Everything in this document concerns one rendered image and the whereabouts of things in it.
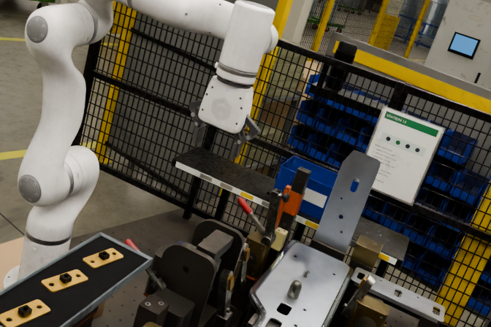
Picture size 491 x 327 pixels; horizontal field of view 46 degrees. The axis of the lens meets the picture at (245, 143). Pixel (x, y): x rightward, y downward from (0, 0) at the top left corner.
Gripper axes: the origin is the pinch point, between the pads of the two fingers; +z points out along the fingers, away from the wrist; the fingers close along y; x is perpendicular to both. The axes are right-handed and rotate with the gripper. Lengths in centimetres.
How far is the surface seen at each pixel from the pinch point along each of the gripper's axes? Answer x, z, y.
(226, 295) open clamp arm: 7.3, 37.4, 10.6
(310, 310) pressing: 26, 42, 29
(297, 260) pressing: 48, 42, 17
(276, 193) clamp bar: 39.3, 20.9, 6.4
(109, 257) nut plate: -17.2, 25.7, -9.3
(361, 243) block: 67, 37, 32
